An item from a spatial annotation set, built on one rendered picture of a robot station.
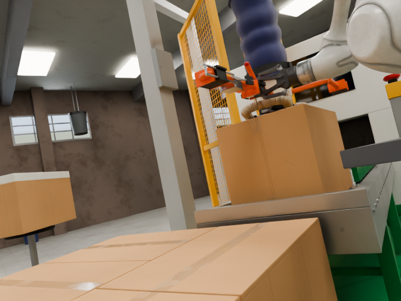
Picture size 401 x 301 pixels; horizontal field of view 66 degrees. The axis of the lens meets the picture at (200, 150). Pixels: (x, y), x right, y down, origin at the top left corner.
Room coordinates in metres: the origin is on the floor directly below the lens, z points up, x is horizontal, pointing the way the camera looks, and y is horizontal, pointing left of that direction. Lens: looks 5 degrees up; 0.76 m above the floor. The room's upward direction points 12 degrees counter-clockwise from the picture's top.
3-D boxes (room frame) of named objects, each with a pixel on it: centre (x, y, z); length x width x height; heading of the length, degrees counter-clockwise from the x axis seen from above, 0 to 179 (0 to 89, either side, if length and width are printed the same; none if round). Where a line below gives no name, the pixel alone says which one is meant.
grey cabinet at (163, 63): (2.34, 0.15, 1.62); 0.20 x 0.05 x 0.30; 147
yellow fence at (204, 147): (2.46, -0.16, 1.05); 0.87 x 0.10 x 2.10; 19
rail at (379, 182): (2.03, -1.13, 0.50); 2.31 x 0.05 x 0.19; 147
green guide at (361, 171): (2.36, -1.27, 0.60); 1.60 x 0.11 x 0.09; 147
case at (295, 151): (1.51, -0.42, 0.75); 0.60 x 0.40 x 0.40; 146
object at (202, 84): (1.03, -0.08, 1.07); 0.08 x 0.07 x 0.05; 147
